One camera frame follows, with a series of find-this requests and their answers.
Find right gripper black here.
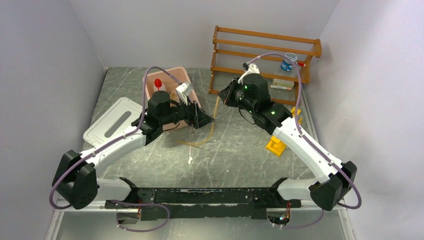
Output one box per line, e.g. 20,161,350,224
217,76,257,115

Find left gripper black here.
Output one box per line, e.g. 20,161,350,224
160,93,215,130

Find amber rubber tubing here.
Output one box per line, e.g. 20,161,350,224
175,96,220,147

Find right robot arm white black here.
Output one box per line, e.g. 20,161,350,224
218,73,357,211

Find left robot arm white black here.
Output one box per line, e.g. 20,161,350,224
49,91,214,210

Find pink plastic bin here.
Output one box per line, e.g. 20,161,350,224
142,66,201,133

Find red cap wash bottle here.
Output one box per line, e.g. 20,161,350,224
152,78,170,101

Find blue white jar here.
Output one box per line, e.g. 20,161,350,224
280,52,298,72

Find wooden shelf rack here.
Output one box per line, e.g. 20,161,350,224
208,25,323,98

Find yellow test tube rack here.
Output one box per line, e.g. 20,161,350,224
264,106,303,158

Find white bin lid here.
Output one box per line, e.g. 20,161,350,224
83,97,142,147

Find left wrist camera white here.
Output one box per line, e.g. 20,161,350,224
175,81,194,106

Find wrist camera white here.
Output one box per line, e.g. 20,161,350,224
237,62,260,84
175,81,194,106

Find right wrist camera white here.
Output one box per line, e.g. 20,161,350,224
237,62,260,84

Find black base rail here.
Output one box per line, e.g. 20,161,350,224
104,187,302,221

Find aluminium frame rail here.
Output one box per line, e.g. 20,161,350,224
45,201,355,240

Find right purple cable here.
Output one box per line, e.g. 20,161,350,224
246,52,363,231

